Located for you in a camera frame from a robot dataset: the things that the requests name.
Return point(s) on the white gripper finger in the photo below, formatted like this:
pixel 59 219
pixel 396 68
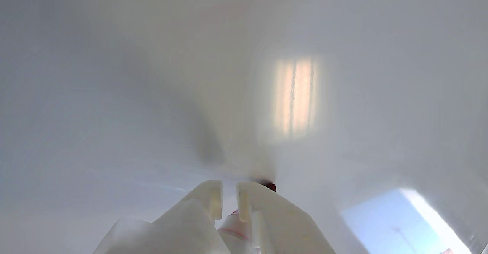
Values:
pixel 282 227
pixel 179 227

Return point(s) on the large white whiteboard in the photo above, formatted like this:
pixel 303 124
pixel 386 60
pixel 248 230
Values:
pixel 114 94

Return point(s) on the red whiteboard marker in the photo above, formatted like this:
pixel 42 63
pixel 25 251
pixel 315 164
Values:
pixel 233 226

